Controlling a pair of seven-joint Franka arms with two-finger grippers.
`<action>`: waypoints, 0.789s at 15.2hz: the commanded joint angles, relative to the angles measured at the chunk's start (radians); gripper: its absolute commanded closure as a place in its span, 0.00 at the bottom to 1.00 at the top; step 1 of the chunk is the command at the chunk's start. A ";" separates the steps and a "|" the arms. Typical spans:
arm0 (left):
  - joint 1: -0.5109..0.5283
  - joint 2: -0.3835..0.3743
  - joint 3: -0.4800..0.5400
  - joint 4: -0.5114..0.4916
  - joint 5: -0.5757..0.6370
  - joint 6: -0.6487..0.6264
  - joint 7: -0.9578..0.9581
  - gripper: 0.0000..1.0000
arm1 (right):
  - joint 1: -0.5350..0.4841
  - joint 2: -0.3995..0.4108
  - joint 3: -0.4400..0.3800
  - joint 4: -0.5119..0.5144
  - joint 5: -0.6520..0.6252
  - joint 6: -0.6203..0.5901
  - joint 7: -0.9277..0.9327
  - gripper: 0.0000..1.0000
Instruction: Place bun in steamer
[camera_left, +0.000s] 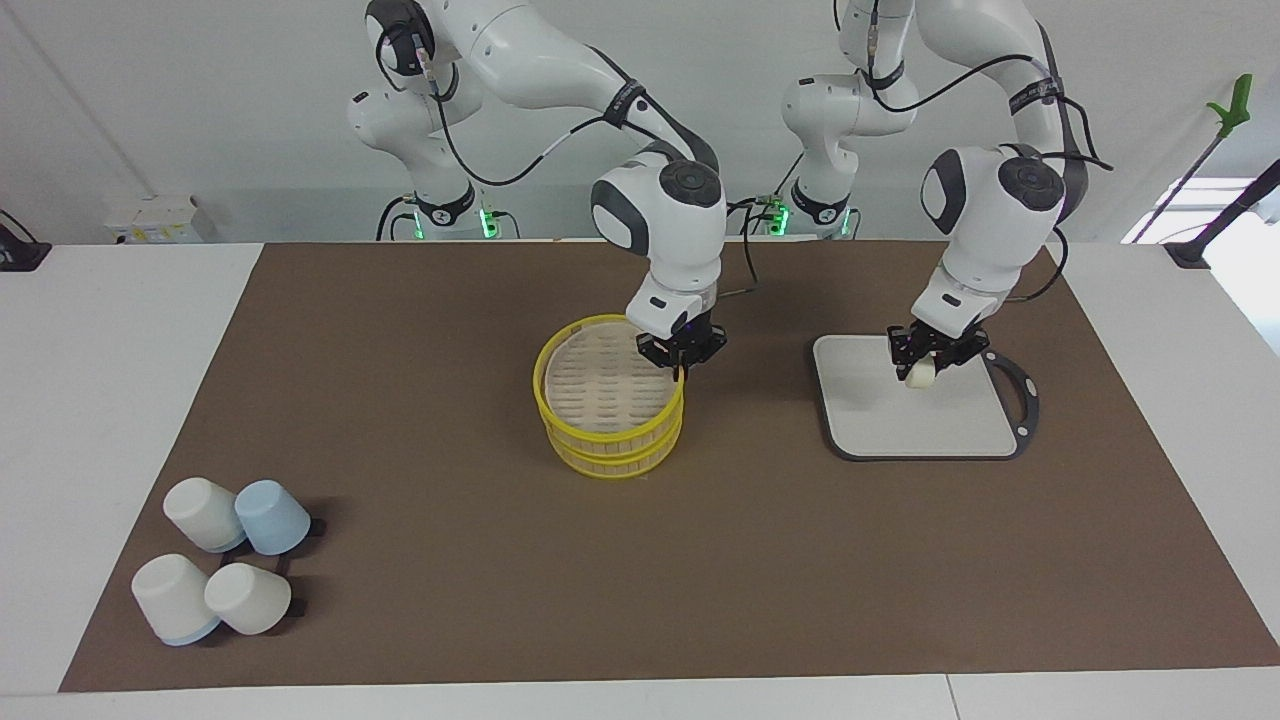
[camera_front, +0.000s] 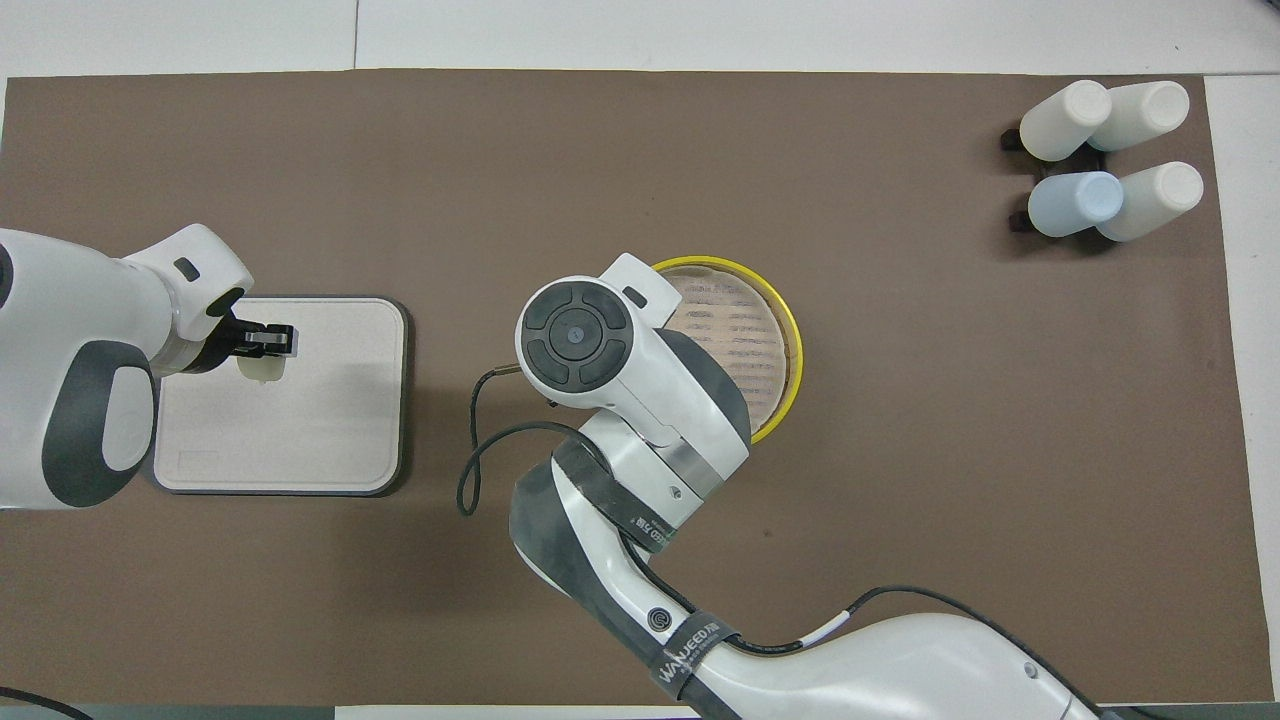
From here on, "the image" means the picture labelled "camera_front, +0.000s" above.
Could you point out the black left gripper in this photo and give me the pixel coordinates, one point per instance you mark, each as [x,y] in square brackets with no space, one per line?
[215,350]

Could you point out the small cream steamed bun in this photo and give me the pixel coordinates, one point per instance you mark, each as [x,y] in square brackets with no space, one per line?
[262,370]

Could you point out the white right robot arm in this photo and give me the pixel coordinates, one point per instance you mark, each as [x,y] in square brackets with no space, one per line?
[660,400]

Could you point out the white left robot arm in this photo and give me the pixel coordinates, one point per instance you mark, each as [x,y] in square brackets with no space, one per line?
[60,350]

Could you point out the grey rimmed white cutting board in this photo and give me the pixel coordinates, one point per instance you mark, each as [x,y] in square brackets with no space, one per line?
[320,420]

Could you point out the brown table mat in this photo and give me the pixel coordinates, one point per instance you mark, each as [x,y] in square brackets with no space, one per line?
[900,400]

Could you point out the black cup rack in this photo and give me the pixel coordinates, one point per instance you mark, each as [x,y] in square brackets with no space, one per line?
[1010,138]

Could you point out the light blue plastic cup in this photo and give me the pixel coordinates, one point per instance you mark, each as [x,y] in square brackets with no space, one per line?
[1075,203]

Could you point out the cream plastic cup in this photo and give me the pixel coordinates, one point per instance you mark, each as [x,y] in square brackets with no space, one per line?
[1062,122]
[1150,200]

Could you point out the cream cup with blue rim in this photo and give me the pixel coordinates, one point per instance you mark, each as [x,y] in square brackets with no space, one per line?
[1145,112]

